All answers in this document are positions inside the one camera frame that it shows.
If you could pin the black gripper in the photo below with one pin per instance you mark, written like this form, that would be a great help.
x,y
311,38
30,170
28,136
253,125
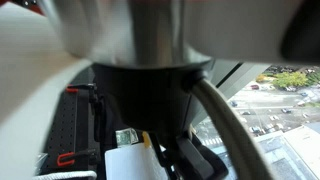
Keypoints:
x,y
150,96

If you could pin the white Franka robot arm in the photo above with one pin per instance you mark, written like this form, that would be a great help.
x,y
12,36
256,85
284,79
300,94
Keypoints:
x,y
233,30

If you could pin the dollar bill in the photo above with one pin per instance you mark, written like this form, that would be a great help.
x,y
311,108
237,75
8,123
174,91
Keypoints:
x,y
126,136

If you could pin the metal window handrail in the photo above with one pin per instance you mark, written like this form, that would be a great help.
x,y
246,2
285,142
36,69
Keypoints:
x,y
242,140

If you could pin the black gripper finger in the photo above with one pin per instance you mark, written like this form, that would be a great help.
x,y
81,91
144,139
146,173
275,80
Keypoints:
x,y
196,160

